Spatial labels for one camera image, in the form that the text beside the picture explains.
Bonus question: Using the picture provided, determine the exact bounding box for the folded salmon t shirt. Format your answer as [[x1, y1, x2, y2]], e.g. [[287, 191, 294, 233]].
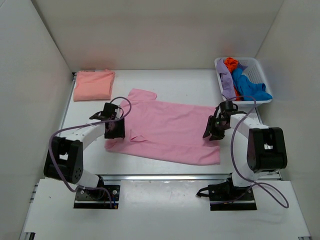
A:
[[73, 69, 116, 102]]

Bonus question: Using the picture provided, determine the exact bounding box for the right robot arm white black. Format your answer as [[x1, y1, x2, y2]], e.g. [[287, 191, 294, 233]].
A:
[[202, 100, 288, 200]]

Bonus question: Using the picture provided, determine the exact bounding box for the blue t shirt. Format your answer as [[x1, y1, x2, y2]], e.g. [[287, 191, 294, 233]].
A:
[[231, 68, 273, 101]]

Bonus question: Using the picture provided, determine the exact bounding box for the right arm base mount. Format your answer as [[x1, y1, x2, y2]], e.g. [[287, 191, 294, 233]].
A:
[[196, 180, 257, 212]]

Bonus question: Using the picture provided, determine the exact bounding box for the white plastic laundry basket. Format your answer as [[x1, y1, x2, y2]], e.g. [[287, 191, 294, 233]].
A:
[[214, 57, 273, 108]]

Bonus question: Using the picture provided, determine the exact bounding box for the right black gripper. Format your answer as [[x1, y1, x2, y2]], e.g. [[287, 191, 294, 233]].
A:
[[203, 116, 230, 141]]

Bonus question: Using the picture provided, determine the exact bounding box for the pink t shirt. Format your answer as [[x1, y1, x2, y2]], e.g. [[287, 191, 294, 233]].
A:
[[105, 88, 221, 166]]

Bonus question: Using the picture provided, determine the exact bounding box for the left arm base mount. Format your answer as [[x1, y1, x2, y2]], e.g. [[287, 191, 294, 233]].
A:
[[73, 183, 121, 210]]

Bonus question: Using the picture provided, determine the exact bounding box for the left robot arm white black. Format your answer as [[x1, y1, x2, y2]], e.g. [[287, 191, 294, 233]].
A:
[[43, 103, 125, 199]]

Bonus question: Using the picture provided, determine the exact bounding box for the orange t shirt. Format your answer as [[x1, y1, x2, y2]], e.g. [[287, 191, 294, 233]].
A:
[[223, 57, 245, 73]]

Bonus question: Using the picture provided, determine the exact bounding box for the lavender t shirt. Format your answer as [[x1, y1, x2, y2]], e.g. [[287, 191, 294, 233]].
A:
[[215, 58, 236, 100]]

